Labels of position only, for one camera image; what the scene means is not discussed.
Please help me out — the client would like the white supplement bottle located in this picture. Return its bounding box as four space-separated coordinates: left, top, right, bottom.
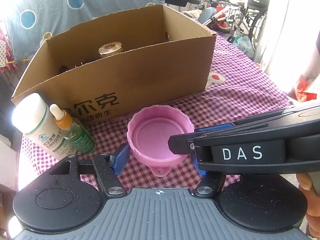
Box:
11 93 76 160

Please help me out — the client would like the wheelchair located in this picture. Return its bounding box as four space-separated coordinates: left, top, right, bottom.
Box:
201 0 270 50

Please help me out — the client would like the gold lid black jar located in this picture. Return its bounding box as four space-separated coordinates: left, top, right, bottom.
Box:
98 42 123 57

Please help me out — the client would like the green dropper bottle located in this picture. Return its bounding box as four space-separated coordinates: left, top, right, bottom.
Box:
49 104 96 154

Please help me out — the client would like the grey round stool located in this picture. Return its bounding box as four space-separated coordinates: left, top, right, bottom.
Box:
198 7 217 26

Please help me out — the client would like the pink collapsible bowl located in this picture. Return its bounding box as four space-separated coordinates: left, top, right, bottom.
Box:
127 105 195 177

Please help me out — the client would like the brown cardboard box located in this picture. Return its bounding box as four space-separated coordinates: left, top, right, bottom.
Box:
11 4 216 124

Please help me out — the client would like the person's right hand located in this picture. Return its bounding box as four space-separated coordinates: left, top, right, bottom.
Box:
296 173 320 238

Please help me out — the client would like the blue patterned hanging sheet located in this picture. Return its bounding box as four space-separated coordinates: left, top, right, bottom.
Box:
1 0 161 62

